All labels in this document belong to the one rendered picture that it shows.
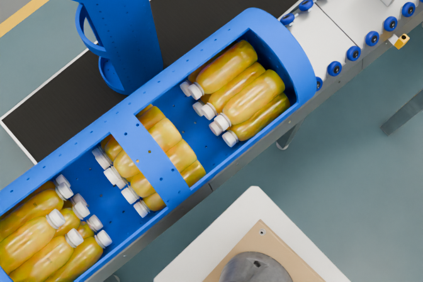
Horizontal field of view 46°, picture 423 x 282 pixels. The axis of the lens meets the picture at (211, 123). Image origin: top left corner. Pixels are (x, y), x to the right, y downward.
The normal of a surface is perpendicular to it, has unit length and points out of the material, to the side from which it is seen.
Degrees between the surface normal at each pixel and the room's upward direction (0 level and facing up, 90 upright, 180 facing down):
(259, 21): 24
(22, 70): 0
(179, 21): 0
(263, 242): 41
